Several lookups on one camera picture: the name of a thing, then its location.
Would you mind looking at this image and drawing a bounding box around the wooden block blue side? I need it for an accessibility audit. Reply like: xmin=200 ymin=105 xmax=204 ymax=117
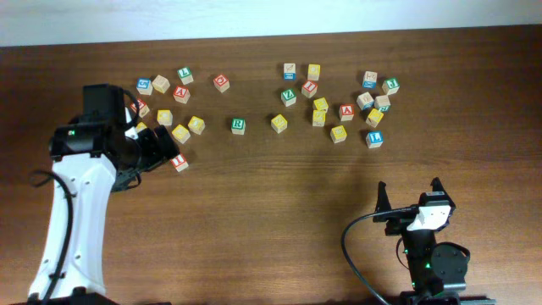
xmin=283 ymin=63 xmax=296 ymax=80

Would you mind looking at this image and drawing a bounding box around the wooden block green edge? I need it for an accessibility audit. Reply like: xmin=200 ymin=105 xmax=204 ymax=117
xmin=373 ymin=95 xmax=390 ymax=113

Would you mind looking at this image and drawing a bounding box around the red letter A block left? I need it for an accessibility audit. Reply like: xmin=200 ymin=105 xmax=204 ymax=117
xmin=173 ymin=86 xmax=191 ymax=104

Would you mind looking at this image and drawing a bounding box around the red letter a block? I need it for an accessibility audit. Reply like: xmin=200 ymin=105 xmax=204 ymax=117
xmin=339 ymin=104 xmax=355 ymax=121
xmin=173 ymin=86 xmax=191 ymax=104

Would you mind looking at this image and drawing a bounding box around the red letter A block right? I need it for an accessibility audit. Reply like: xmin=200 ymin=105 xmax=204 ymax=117
xmin=339 ymin=104 xmax=355 ymax=121

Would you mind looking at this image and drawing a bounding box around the green letter L block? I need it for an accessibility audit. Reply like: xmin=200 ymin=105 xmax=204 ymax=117
xmin=177 ymin=67 xmax=194 ymax=85

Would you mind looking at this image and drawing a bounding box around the green letter R block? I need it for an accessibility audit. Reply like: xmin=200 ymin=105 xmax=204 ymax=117
xmin=231 ymin=118 xmax=246 ymax=135

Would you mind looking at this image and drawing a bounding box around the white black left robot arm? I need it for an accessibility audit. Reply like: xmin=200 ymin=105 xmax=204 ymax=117
xmin=27 ymin=121 xmax=179 ymax=304

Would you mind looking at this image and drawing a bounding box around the red letter C block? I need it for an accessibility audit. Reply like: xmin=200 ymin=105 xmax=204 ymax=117
xmin=213 ymin=75 xmax=230 ymax=93

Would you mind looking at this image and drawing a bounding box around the yellow block middle upper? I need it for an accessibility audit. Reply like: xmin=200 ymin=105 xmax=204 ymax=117
xmin=312 ymin=97 xmax=329 ymax=113

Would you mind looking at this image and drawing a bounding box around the green letter Z block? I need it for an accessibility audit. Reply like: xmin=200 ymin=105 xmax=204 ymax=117
xmin=280 ymin=89 xmax=296 ymax=107

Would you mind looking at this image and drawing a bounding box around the yellow block left lower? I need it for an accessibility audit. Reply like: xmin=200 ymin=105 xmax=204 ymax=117
xmin=172 ymin=125 xmax=191 ymax=144

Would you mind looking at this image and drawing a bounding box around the red letter i block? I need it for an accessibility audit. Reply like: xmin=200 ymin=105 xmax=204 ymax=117
xmin=170 ymin=153 xmax=189 ymax=172
xmin=301 ymin=80 xmax=318 ymax=98

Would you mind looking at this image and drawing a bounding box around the blue letter L block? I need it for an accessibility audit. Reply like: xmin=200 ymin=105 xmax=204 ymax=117
xmin=366 ymin=130 xmax=384 ymax=149

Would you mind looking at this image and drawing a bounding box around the red number 6 block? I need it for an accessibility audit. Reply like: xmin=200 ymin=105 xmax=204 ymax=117
xmin=130 ymin=98 xmax=150 ymax=118

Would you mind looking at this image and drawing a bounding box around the yellow block lower right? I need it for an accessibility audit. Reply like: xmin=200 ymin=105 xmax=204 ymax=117
xmin=330 ymin=125 xmax=347 ymax=144

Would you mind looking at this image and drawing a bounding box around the green letter J block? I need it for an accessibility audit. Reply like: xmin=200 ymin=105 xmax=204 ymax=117
xmin=382 ymin=77 xmax=400 ymax=95

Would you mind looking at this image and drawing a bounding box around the yellow block middle lower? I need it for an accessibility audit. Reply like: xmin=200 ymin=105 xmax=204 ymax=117
xmin=312 ymin=110 xmax=326 ymax=127

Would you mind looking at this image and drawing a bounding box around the yellow block top centre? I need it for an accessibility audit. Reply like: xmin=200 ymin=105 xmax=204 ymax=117
xmin=307 ymin=64 xmax=321 ymax=81

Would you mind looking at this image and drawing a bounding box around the wooden block blue bottom right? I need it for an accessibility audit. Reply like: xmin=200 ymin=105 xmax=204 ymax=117
xmin=362 ymin=71 xmax=378 ymax=89

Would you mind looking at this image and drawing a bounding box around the yellow letter C block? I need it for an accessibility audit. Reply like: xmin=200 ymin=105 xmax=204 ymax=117
xmin=157 ymin=109 xmax=173 ymax=126

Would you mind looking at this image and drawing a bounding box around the plain wooden block left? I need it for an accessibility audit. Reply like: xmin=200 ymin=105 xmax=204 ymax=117
xmin=152 ymin=75 xmax=170 ymax=94

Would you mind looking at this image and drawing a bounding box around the blue block top left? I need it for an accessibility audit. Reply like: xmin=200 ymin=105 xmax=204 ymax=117
xmin=136 ymin=78 xmax=153 ymax=96

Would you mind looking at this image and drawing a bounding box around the yellow block far left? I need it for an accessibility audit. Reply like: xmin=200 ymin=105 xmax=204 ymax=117
xmin=135 ymin=122 xmax=147 ymax=133

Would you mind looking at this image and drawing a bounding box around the wooden block blue edge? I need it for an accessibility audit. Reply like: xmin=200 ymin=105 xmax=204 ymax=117
xmin=357 ymin=92 xmax=374 ymax=111

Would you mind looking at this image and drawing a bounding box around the yellow block tilted right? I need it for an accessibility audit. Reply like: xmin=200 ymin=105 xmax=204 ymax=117
xmin=366 ymin=108 xmax=384 ymax=128

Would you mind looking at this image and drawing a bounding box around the yellow block left upper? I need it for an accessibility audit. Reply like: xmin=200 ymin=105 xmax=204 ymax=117
xmin=188 ymin=116 xmax=206 ymax=135

